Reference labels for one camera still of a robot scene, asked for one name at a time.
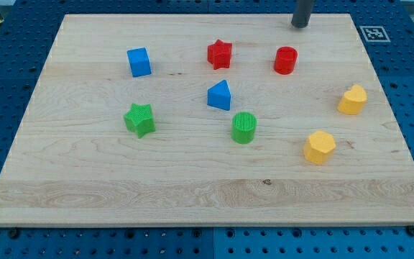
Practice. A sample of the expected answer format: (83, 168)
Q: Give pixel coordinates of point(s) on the yellow hexagon block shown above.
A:
(319, 147)

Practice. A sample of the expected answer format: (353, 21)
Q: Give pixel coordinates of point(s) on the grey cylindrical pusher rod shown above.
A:
(302, 13)

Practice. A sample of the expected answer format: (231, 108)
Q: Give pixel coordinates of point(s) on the white fiducial marker tag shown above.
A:
(373, 33)

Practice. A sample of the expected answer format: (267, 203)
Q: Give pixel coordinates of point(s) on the blue cube block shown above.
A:
(139, 62)

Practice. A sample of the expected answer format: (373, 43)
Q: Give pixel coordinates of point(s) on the green star block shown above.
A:
(139, 119)

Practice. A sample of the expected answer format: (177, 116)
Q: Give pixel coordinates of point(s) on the wooden board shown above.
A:
(73, 162)

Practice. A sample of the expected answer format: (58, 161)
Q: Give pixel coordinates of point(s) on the red cylinder block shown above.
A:
(285, 60)

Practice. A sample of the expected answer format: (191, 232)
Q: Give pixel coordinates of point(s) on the blue triangle block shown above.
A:
(219, 96)

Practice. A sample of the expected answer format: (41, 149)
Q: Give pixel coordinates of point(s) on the red star block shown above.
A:
(219, 54)

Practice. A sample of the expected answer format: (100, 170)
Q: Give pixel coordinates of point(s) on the green cylinder block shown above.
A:
(243, 126)

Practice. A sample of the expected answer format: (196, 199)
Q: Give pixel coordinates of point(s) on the yellow heart block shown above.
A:
(353, 100)

